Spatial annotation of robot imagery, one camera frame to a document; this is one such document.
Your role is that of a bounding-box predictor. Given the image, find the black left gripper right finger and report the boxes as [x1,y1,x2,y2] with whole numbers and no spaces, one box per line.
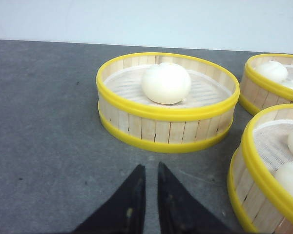
[157,162,231,234]

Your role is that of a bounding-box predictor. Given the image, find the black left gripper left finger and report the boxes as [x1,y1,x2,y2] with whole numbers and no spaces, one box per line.
[72,164,146,234]

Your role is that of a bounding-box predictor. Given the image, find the bamboo steamer basket yellow rims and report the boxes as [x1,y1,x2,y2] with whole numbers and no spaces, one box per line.
[96,52,240,153]

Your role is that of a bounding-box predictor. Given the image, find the near right bamboo steamer basket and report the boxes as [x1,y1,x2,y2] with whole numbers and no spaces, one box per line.
[227,104,293,234]

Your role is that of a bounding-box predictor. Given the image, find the mesh liner in near basket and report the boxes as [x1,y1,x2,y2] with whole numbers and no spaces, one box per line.
[253,119,293,175]

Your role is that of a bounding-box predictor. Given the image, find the white mesh steamer liner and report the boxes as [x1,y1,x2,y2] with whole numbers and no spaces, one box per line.
[104,68,232,108]

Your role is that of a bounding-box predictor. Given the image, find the white steamed bun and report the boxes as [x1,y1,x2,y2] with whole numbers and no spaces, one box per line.
[141,62,191,105]

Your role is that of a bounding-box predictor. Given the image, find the far right bamboo steamer basket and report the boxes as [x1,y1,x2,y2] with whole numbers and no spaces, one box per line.
[239,53,293,115]

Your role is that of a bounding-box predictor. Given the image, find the white bun in far basket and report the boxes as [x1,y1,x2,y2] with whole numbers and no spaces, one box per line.
[255,60,288,82]

